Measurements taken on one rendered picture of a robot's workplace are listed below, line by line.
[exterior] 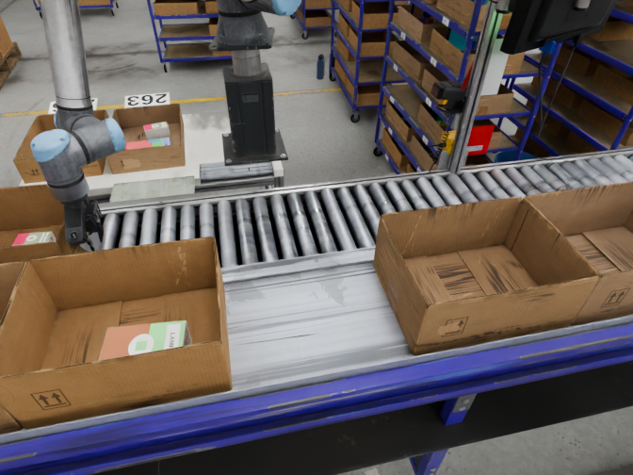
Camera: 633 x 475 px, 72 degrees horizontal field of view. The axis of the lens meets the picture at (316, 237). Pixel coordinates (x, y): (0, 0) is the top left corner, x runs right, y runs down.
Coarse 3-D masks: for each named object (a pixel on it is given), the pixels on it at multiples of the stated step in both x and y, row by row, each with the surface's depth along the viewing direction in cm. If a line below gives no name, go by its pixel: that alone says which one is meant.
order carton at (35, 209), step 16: (0, 192) 135; (16, 192) 136; (32, 192) 136; (48, 192) 137; (0, 208) 138; (16, 208) 139; (32, 208) 140; (48, 208) 141; (0, 224) 142; (16, 224) 143; (32, 224) 144; (48, 224) 145; (64, 224) 121; (0, 240) 139; (64, 240) 120; (0, 256) 115; (16, 256) 116; (32, 256) 117; (48, 256) 118
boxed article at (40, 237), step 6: (18, 234) 136; (24, 234) 136; (30, 234) 136; (36, 234) 136; (42, 234) 136; (48, 234) 136; (18, 240) 133; (24, 240) 133; (30, 240) 133; (36, 240) 133; (42, 240) 134; (48, 240) 134; (54, 240) 138
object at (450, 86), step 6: (438, 84) 156; (444, 84) 156; (450, 84) 156; (456, 84) 157; (462, 84) 158; (432, 90) 159; (438, 90) 155; (444, 90) 155; (450, 90) 155; (456, 90) 156; (462, 90) 156; (438, 96) 156; (444, 96) 156; (450, 96) 156; (456, 96) 157; (462, 96) 157; (444, 102) 160; (450, 102) 160; (456, 102) 160; (450, 108) 162
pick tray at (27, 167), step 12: (36, 120) 184; (48, 120) 188; (36, 132) 182; (24, 144) 170; (24, 156) 168; (24, 168) 161; (36, 168) 162; (84, 168) 167; (96, 168) 168; (24, 180) 164; (36, 180) 165
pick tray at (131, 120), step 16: (128, 112) 194; (144, 112) 196; (160, 112) 197; (176, 112) 199; (128, 128) 197; (176, 128) 198; (176, 144) 169; (112, 160) 167; (128, 160) 168; (144, 160) 170; (160, 160) 172; (176, 160) 173
